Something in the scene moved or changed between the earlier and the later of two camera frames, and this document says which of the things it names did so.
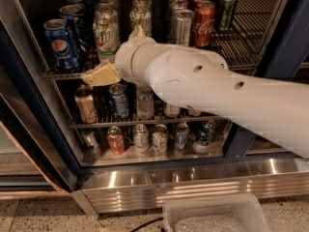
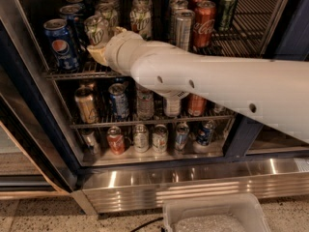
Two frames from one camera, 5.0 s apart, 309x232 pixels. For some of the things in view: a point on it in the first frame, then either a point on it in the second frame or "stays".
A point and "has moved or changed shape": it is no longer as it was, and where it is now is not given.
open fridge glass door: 37,155 stays
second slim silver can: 175,5 stays
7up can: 106,33 has moved or changed shape
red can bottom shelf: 116,141 stays
